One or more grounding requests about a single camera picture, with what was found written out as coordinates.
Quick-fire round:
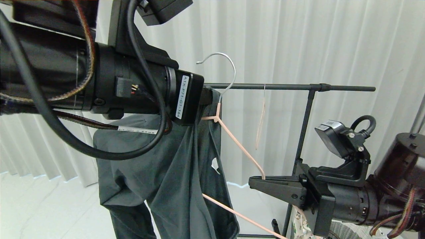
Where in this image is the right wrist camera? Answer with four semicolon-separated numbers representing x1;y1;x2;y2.
314;119;372;188

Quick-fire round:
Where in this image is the white laundry basket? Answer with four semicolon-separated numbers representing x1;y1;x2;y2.
311;220;389;239

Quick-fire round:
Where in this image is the cream printed garment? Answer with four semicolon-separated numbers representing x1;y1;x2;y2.
291;204;314;239

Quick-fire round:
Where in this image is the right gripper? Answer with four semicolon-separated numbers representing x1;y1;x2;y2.
248;162;379;238

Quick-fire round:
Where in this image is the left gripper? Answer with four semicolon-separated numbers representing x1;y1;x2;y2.
96;41;205;126

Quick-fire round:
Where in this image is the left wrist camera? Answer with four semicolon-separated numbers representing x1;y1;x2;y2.
107;0;194;68

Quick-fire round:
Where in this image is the pink clothes hanger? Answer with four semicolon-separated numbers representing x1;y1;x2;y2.
196;52;289;239
255;84;266;150

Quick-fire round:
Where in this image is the white curtain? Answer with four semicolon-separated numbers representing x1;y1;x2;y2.
0;0;425;199

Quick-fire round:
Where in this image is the black clothes rack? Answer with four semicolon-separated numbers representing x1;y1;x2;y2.
203;83;376;239

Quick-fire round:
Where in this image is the dark grey long-sleeved shirt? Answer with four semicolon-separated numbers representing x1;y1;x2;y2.
93;89;240;239

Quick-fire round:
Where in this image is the black cable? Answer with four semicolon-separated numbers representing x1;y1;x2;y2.
0;0;168;161
350;115;377;139

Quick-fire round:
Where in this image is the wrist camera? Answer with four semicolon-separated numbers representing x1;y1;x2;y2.
107;0;194;68
314;119;372;188

